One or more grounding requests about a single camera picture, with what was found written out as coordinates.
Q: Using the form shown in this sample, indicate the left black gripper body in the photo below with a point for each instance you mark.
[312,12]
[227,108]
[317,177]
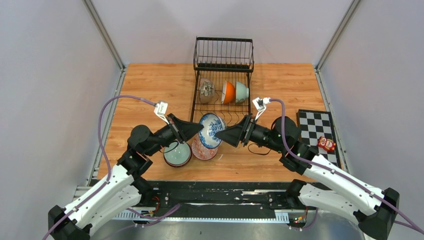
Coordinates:
[170,132]

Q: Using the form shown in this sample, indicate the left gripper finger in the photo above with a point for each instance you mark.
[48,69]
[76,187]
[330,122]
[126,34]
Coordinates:
[189,129]
[175,121]

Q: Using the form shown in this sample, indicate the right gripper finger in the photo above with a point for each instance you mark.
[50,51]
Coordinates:
[233,135]
[245,121]

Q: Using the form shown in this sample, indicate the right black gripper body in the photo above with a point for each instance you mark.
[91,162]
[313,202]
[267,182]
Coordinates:
[258,134]

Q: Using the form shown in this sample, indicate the blue floral bowl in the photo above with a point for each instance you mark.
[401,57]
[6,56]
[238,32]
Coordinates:
[212,124]

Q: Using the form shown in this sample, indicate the red white patterned bowl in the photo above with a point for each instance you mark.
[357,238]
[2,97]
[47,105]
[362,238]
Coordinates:
[200,151]

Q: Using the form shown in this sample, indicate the celadon bowl brown rim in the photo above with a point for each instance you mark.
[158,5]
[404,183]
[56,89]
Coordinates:
[241,92]

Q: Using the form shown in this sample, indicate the beige bowl black rim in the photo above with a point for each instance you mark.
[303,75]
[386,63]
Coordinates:
[206,91]

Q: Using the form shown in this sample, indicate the black wire dish rack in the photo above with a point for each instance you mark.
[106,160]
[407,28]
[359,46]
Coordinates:
[216,62]

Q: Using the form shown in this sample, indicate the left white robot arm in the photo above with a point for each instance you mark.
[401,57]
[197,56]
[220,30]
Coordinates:
[123,186]

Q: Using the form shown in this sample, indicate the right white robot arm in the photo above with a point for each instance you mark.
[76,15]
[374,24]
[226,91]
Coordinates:
[370,208]

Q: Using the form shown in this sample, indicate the celadon bowl black rim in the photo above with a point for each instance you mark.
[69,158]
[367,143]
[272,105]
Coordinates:
[177,154]

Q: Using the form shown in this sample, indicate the black white checkerboard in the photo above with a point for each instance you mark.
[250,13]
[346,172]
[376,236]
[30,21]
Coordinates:
[315,124]

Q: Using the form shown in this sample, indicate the red owl toy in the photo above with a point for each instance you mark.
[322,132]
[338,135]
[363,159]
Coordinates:
[326,144]

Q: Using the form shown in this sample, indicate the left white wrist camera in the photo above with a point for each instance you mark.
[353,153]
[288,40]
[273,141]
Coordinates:
[160,111]

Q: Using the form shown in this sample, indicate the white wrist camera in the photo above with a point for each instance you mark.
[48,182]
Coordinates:
[260,105]
[160,111]

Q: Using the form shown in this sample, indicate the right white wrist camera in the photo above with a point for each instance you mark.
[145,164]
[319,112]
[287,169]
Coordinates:
[260,105]

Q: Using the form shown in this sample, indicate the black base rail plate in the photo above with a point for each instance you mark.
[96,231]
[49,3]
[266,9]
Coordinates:
[221,199]

